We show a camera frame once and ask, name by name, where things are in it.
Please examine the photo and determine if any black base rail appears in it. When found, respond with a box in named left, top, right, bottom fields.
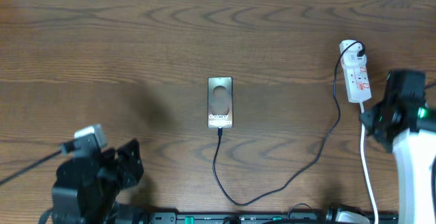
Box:
left=146, top=211, right=399, bottom=224

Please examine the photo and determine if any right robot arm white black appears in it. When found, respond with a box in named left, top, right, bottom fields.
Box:
left=359, top=69, right=435, bottom=223

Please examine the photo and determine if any Samsung Galaxy smartphone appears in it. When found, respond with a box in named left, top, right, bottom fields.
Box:
left=207, top=77, right=234, bottom=129

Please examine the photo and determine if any white power strip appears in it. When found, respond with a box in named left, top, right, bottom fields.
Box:
left=339, top=39, right=371, bottom=103

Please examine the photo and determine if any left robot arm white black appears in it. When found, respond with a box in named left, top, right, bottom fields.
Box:
left=38, top=139, right=149, bottom=224

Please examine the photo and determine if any black charger cable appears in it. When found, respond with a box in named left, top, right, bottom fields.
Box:
left=212, top=40, right=367, bottom=207

